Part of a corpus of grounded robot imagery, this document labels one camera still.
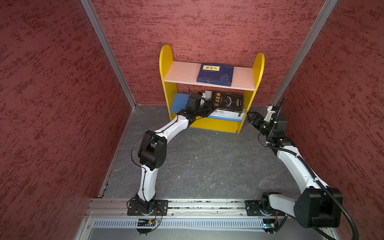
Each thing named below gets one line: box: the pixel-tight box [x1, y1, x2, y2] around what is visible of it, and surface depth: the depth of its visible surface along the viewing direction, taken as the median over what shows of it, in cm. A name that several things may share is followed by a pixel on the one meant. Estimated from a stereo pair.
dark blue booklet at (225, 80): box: [196, 75, 233, 87], surface depth 77 cm
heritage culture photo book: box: [211, 90, 245, 112], surface depth 96 cm
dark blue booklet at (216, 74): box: [196, 63, 234, 87], surface depth 79 cm
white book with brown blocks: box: [207, 110, 245, 122], surface depth 95 cm
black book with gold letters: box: [210, 90, 244, 112], surface depth 96 cm
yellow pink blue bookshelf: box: [159, 44, 265, 134], surface depth 82 cm
